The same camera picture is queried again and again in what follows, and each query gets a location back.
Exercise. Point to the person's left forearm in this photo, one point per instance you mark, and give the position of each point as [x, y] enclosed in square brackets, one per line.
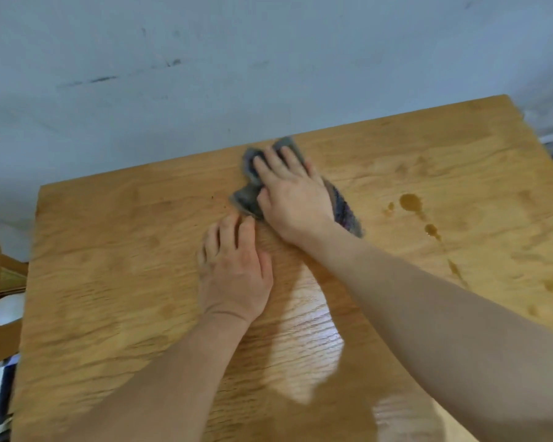
[166, 382]

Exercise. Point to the person's left hand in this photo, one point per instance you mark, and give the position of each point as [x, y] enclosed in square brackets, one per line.
[235, 280]

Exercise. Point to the wooden rattan chair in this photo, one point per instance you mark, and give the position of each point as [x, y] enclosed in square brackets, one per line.
[0, 294]

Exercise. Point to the grey striped cleaning cloth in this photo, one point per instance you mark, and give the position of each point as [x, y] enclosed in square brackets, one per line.
[246, 197]

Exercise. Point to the person's right forearm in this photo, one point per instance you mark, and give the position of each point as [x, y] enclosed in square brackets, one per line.
[442, 326]

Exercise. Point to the person's right hand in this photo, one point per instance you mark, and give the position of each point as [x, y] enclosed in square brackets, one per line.
[295, 202]

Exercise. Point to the wooden table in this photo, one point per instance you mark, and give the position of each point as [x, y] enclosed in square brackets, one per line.
[442, 156]

